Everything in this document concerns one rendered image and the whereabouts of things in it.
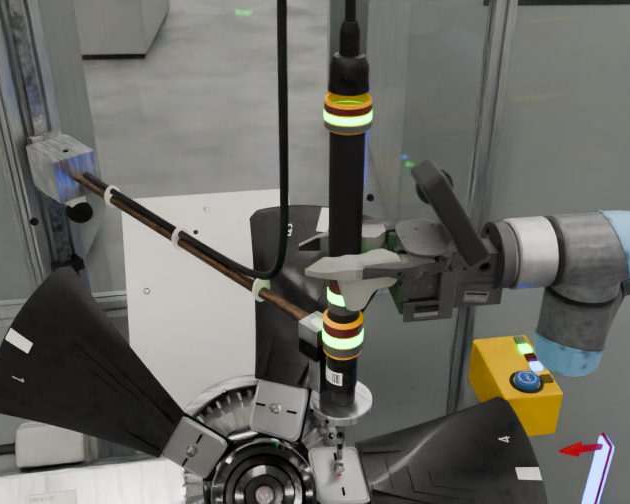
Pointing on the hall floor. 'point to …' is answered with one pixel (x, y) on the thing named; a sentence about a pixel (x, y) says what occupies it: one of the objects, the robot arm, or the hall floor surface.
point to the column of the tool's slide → (8, 131)
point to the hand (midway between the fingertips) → (315, 252)
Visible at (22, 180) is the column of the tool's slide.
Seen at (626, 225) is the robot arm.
